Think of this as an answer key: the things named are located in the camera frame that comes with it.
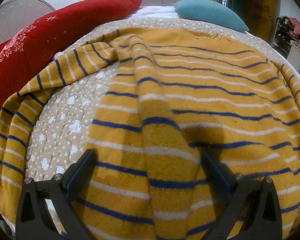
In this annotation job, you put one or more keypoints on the yellow striped knit sweater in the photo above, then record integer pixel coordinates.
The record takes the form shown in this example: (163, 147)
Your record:
(176, 93)

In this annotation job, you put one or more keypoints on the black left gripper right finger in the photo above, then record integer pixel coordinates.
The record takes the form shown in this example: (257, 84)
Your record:
(263, 219)

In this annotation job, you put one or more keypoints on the white bed sheet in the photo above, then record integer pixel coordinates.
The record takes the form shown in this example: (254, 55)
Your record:
(154, 11)

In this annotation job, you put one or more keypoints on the beige dotted quilt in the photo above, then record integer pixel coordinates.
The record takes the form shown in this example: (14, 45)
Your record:
(57, 139)

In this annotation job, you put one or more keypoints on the wooden door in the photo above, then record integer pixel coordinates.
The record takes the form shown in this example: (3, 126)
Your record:
(259, 15)

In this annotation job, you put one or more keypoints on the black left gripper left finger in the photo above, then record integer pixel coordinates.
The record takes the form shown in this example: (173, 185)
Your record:
(33, 218)

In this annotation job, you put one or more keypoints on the teal pillow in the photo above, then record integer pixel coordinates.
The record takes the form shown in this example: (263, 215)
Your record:
(211, 12)

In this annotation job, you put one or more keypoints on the cluttered side shelf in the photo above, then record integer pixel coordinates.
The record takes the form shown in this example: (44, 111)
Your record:
(286, 43)

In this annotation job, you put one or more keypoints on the red floral blanket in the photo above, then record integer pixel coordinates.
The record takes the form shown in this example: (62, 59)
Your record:
(24, 55)

